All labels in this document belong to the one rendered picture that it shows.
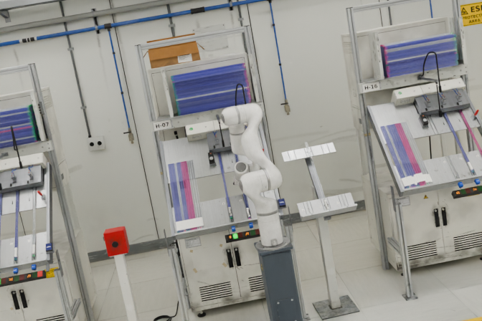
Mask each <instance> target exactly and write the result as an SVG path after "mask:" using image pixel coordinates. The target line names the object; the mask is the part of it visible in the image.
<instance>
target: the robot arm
mask: <svg viewBox="0 0 482 321"><path fill-rule="evenodd" d="M221 118H222V122H223V123H224V124H225V125H227V126H229V130H230V141H231V147H232V152H233V153H234V154H237V155H244V156H247V158H248V159H249V160H250V161H252V164H246V162H244V161H238V162H236V164H235V167H234V170H235V176H234V183H233V185H236V186H239V187H240V189H241V191H242V192H243V193H244V194H245V195H246V196H247V197H248V198H249V199H250V200H251V201H252V202H253V203H254V205H255V210H256V214H257V222H258V226H259V230H260V238H261V240H259V242H258V243H257V244H256V245H255V246H256V249H258V250H260V251H274V250H278V249H282V248H284V247H286V246H287V245H289V243H290V239H289V238H287V237H284V236H283V235H282V230H281V225H280V217H279V213H278V205H277V202H276V200H275V199H273V198H268V197H263V196H261V195H260V193H262V192H265V191H271V190H274V189H277V188H279V187H280V186H281V184H282V182H283V178H282V175H281V173H280V171H279V170H278V169H277V167H276V166H275V165H274V164H273V163H272V162H271V161H270V160H269V159H268V158H267V156H266V155H265V154H264V152H263V149H262V147H261V144H260V140H259V137H258V133H257V130H258V127H259V124H260V122H261V120H262V118H263V112H262V109H261V107H260V106H259V105H257V104H254V103H252V104H246V105H239V106H234V107H228V108H225V109H224V110H223V111H222V114H221ZM244 123H247V124H248V127H247V129H246V130H245V126H244ZM260 166H261V168H262V170H260Z"/></svg>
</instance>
